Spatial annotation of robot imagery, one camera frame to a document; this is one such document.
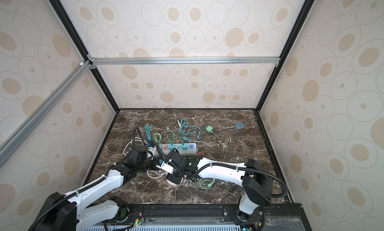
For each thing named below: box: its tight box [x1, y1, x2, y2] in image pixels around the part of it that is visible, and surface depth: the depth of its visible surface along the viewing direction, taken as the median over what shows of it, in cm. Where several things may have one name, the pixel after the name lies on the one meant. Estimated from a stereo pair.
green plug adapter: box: [205, 125, 213, 133], surface depth 108 cm
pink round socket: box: [166, 172, 184, 186], surface depth 70 cm
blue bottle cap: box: [236, 122, 244, 130], surface depth 111 cm
